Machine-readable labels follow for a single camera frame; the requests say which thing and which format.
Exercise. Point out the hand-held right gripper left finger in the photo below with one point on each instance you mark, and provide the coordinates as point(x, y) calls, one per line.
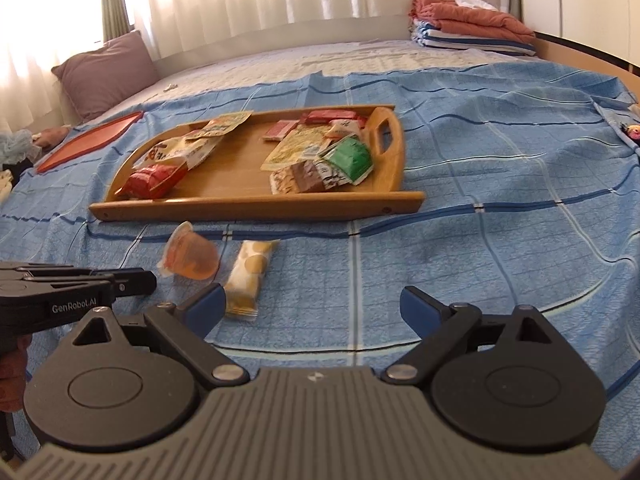
point(205, 310)

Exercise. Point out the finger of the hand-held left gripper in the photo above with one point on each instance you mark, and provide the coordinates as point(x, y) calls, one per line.
point(50, 271)
point(135, 282)

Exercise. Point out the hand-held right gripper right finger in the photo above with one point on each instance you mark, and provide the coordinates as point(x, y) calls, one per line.
point(422, 310)

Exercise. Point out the orange jelly cup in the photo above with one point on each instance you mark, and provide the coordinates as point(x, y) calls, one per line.
point(192, 257)

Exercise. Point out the long cream snack packet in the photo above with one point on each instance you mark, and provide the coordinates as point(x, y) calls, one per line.
point(247, 275)

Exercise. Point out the red crinkled snack packet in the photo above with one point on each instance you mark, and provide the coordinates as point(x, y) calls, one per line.
point(152, 182)

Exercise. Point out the white yellow pastry packet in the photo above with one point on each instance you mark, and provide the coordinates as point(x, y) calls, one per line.
point(175, 152)

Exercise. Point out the wooden serving tray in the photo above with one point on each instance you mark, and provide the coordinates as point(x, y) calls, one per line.
point(235, 175)

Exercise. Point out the brown peanut snack packet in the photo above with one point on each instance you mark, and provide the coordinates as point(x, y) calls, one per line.
point(300, 177)

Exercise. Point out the dark green snack packet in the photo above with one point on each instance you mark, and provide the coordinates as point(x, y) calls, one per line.
point(350, 160)

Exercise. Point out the yellow green snack packet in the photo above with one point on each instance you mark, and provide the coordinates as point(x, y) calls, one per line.
point(220, 125)

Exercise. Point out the beige seed snack packet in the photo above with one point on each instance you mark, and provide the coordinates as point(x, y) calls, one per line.
point(295, 147)

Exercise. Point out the clear red label bar packet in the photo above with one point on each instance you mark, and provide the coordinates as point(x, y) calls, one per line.
point(281, 130)

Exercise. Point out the white red-edged snack packet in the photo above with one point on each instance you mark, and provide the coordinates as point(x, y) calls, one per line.
point(345, 130)

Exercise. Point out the long red snack packet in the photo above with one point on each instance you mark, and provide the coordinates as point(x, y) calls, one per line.
point(330, 116)

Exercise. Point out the person's left hand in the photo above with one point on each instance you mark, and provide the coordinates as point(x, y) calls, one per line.
point(12, 375)

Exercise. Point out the pink soft object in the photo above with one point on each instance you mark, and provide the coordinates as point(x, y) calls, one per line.
point(50, 137)

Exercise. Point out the red plastic tray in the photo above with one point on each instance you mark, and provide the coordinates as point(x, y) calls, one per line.
point(90, 142)

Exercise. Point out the blue checked bedsheet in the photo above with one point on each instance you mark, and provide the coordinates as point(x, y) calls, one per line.
point(500, 185)

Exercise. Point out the purple pillow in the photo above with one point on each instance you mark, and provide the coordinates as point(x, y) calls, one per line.
point(110, 70)

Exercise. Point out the pale patterned mattress pad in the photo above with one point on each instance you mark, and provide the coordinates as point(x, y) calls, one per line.
point(350, 57)

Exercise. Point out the blue white striped folded blanket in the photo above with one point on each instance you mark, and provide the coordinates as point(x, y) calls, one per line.
point(465, 42)

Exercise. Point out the small pink doll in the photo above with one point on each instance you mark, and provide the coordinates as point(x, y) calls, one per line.
point(631, 132)

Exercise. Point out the white window ledge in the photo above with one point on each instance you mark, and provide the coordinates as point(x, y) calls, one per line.
point(280, 45)

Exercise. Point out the stack of folded blankets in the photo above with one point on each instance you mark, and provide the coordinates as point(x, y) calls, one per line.
point(480, 22)

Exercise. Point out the white folded cloth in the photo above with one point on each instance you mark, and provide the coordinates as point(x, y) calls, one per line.
point(475, 2)

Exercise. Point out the white wardrobe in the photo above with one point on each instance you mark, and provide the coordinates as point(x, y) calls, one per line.
point(585, 0)

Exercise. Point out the wooden bed frame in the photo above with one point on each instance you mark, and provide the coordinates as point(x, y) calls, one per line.
point(585, 55)

